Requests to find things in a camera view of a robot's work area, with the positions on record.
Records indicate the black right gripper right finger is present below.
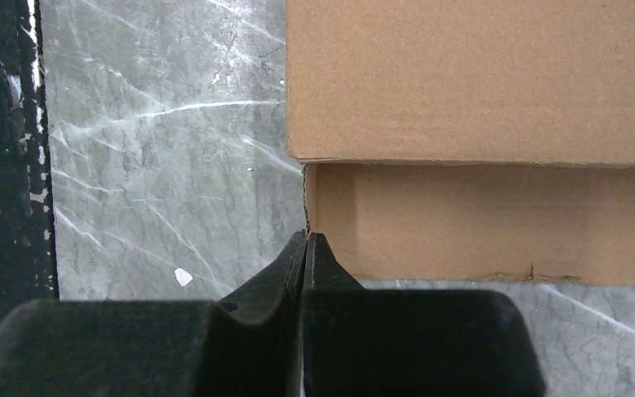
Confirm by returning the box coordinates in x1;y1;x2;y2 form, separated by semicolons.
302;233;547;396

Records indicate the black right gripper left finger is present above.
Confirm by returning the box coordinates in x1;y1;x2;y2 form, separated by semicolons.
0;232;307;396

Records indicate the brown cardboard box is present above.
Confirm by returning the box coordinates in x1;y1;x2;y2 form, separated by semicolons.
286;1;635;285

